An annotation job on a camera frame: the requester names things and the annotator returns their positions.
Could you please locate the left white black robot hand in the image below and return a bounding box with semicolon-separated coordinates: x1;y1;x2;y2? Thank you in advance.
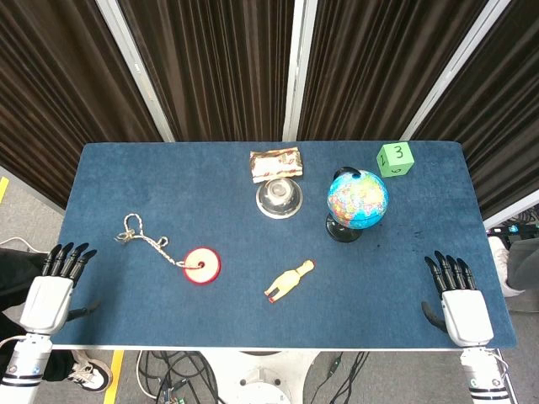
19;242;102;337

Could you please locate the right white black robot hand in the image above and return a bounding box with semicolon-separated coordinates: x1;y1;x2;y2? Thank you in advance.
421;251;494;348

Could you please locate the small globe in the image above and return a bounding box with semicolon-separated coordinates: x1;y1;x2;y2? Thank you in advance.
324;167;389;243

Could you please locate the person in black clothes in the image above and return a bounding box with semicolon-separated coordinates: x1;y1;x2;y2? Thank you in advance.
0;247;56;333

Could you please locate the grey trouser leg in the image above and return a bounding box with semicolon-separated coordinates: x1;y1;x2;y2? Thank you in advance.
507;237;539;291

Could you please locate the white black sneaker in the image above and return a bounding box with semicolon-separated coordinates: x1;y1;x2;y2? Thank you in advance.
67;351;111;393

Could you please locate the yellow floor tape strip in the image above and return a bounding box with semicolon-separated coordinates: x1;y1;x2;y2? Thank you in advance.
103;349;125;404

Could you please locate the green circuit board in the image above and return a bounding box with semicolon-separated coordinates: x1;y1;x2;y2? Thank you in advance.
157;385;186;404

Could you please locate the green numbered foam cube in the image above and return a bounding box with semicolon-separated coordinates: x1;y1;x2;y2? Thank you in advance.
375;141;414;179

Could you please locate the yellow rubber chicken toy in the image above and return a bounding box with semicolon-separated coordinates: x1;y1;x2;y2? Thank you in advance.
264;259;317;304

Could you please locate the blue felt table mat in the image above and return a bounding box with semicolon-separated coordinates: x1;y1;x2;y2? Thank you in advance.
52;141;519;350

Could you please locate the brown pleated curtain panel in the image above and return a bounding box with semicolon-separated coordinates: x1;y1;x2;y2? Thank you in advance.
296;0;489;142
120;0;296;142
0;0;163;211
410;0;539;220

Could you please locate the stainless steel bowl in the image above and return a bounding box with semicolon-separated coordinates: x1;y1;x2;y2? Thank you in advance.
255;178;304;220

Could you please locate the crinkled snack packet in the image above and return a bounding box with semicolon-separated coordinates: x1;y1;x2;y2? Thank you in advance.
248;146;305;185

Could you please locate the white floor cable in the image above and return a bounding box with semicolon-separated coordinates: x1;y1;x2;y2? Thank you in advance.
0;237;48;254

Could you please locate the black cable with green plug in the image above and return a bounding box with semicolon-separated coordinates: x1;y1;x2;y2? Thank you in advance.
311;351;370;404

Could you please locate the black floor cable bundle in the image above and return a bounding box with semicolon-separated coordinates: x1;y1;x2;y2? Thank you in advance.
136;351;227;404

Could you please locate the red disc toy with rope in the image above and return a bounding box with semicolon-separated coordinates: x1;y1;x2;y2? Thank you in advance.
113;213;222;288

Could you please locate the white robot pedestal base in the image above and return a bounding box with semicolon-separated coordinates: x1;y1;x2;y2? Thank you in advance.
201;349;321;404

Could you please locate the white screen frame post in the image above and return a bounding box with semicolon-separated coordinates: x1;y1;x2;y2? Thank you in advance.
95;0;176;143
281;0;319;142
399;0;513;142

